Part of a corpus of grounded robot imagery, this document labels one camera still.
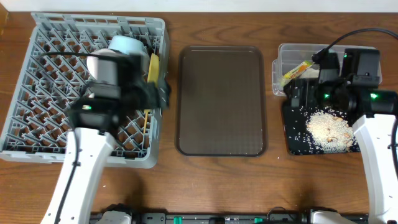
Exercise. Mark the spilled rice pile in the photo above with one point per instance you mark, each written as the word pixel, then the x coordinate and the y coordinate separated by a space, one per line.
pixel 328 130

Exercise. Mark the yellow round plate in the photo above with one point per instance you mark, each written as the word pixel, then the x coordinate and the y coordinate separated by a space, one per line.
pixel 154 67

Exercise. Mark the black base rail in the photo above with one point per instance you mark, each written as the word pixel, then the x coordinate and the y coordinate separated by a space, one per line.
pixel 154 218

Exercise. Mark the clear plastic bin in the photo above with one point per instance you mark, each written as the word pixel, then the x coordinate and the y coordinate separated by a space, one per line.
pixel 290 55

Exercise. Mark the white paper napkin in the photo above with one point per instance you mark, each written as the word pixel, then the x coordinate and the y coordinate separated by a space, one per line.
pixel 310 73

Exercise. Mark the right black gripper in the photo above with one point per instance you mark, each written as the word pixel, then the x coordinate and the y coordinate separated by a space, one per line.
pixel 309 86

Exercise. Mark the pink white bowl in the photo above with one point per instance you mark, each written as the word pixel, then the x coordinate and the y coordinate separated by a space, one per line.
pixel 103 71

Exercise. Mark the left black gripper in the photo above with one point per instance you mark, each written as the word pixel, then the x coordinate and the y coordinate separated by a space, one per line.
pixel 160 94

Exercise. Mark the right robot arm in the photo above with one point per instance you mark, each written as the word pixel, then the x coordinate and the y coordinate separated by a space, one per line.
pixel 351 85

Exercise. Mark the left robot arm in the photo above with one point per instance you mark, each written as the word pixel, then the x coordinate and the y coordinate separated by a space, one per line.
pixel 122 84

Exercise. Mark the dark brown serving tray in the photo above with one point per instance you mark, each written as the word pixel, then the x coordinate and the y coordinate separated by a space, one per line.
pixel 221 105

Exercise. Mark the black plastic bin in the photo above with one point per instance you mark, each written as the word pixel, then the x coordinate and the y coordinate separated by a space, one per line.
pixel 295 140

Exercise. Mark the light blue bowl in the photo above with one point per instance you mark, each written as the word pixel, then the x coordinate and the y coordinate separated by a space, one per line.
pixel 128 46

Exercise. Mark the grey plastic dish rack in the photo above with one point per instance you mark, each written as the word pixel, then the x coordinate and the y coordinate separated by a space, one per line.
pixel 52 78

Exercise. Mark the green orange snack wrapper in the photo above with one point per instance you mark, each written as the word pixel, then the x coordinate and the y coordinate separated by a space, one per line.
pixel 295 72

